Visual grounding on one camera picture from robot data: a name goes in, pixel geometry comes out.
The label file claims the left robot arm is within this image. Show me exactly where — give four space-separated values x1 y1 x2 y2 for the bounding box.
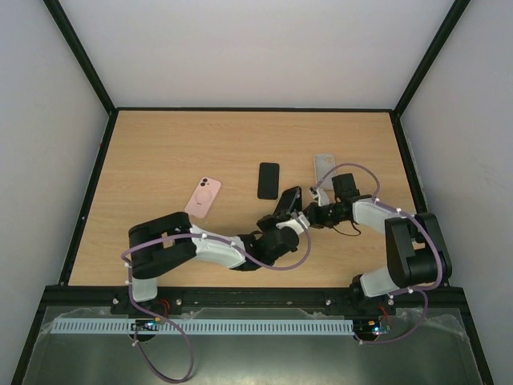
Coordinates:
127 212 306 302

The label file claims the white phone case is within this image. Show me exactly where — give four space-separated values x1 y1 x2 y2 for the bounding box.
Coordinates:
313 153 337 191

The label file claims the black phone from white case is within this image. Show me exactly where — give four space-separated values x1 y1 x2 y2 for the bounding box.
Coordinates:
257 162 280 200

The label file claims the pink cased phone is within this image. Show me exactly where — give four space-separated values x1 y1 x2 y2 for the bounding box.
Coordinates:
184 176 222 218

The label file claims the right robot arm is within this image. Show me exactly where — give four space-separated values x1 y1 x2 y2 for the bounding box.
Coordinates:
304 173 452 314

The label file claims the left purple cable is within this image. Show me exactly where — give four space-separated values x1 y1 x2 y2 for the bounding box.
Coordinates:
121 228 313 383

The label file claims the white slotted cable duct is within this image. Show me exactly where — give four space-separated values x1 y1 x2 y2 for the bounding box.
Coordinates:
50 318 353 336

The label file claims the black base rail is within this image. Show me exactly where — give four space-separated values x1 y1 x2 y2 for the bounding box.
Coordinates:
111 285 466 318

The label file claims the black enclosure frame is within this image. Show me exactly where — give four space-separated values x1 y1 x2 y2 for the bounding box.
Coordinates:
11 0 493 384

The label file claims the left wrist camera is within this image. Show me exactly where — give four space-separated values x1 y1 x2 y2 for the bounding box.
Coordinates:
276 212 310 235

